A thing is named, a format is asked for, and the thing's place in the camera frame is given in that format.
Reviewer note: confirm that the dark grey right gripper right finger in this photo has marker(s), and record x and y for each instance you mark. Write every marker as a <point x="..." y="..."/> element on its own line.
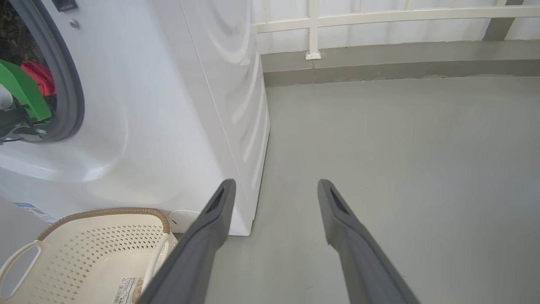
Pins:
<point x="363" y="261"/>

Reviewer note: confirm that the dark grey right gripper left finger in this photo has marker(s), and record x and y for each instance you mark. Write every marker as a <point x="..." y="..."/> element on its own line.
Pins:
<point x="198" y="253"/>

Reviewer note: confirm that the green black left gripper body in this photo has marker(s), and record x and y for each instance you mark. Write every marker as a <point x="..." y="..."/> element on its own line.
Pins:
<point x="25" y="93"/>

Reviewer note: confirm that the red and white garment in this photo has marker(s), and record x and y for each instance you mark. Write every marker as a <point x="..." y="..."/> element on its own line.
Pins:
<point x="40" y="78"/>

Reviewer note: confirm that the grey rubber door gasket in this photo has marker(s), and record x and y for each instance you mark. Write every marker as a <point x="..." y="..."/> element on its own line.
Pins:
<point x="69" y="84"/>

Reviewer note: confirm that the barcode sticker on basket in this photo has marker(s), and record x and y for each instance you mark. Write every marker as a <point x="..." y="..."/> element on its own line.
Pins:
<point x="126" y="291"/>

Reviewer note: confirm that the cream perforated laundry basket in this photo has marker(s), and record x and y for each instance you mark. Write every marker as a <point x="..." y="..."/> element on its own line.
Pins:
<point x="84" y="257"/>

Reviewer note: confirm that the white front-load washing machine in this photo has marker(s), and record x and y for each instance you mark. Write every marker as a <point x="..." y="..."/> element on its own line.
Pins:
<point x="168" y="105"/>

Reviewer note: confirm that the round white filter cover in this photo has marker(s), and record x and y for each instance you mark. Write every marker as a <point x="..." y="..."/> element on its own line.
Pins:
<point x="181" y="220"/>

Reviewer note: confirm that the perforated steel washer drum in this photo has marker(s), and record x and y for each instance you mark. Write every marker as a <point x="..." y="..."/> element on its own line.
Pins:
<point x="17" y="38"/>

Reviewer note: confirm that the blue energy label sticker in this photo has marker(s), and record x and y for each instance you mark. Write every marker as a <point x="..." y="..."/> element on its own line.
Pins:
<point x="36" y="212"/>

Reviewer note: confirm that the white metal railing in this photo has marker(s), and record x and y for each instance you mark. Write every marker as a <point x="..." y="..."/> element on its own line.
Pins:
<point x="313" y="25"/>

